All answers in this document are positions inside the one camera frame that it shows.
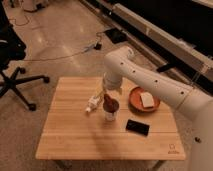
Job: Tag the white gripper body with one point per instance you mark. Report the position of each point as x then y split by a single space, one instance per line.
112 86

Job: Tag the white cup with brown contents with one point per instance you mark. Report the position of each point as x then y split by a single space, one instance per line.
110 106

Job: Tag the white plastic bottle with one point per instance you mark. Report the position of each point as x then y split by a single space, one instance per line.
93 103

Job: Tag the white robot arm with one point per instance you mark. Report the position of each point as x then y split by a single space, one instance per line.
193 103

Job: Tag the black power adapter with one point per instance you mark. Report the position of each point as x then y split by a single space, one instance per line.
98 46

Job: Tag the wooden table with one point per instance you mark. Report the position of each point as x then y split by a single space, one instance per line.
72 134

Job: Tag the black smartphone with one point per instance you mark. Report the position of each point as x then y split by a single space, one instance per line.
137 127

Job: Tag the black floor mat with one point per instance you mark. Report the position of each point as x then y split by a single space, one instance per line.
115 35

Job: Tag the black office chair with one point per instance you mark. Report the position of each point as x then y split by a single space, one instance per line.
12 48

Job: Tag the long metal rail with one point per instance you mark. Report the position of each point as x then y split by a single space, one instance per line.
181 31

